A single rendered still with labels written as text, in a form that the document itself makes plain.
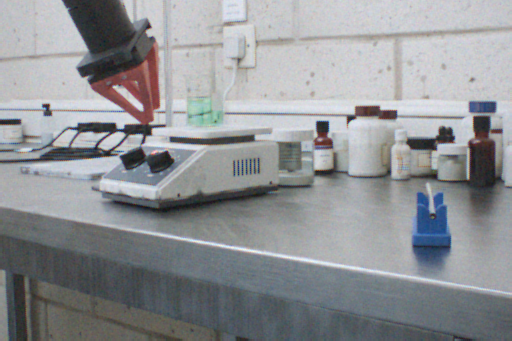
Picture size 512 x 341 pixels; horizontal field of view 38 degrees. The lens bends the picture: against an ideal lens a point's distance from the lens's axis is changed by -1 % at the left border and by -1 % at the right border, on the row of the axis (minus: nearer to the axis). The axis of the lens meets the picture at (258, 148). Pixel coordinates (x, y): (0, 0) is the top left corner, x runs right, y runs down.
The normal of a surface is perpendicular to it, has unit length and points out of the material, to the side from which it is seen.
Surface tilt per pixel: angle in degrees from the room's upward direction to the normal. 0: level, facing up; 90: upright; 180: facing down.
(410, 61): 90
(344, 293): 90
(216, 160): 90
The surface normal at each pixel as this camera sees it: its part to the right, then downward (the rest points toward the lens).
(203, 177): 0.69, 0.05
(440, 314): -0.65, 0.07
